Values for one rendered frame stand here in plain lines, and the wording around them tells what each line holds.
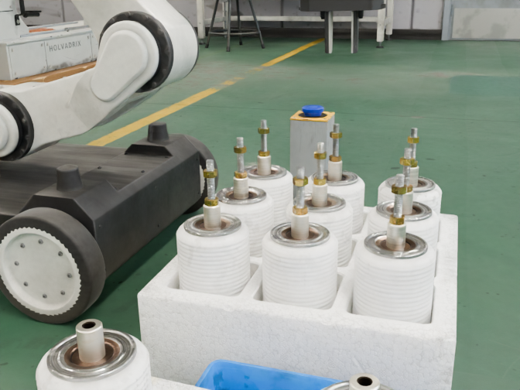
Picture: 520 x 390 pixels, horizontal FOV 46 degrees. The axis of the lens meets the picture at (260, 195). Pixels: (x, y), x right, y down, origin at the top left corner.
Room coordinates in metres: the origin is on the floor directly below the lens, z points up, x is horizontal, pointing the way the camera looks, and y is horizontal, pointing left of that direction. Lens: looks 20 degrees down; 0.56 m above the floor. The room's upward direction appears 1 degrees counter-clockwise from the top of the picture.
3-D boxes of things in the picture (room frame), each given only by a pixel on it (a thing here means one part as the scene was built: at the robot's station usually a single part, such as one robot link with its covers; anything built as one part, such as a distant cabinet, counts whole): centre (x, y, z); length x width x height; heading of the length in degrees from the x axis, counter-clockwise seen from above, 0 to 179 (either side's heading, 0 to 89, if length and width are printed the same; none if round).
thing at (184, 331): (0.82, -0.08, 0.09); 0.39 x 0.39 x 0.18; 73
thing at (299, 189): (0.71, -0.05, 0.30); 0.01 x 0.01 x 0.08
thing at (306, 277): (0.71, -0.05, 0.16); 0.10 x 0.10 x 0.18
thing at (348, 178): (0.93, -0.12, 0.25); 0.08 x 0.08 x 0.01
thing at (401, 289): (0.67, -0.16, 0.16); 0.10 x 0.10 x 0.18
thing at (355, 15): (0.93, -0.15, 0.48); 0.03 x 0.02 x 0.06; 167
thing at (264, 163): (0.97, -0.01, 0.26); 0.02 x 0.02 x 0.03
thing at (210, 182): (0.74, 0.06, 0.30); 0.01 x 0.01 x 0.08
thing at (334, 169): (0.93, -0.12, 0.26); 0.02 x 0.02 x 0.03
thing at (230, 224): (0.74, 0.06, 0.25); 0.08 x 0.08 x 0.01
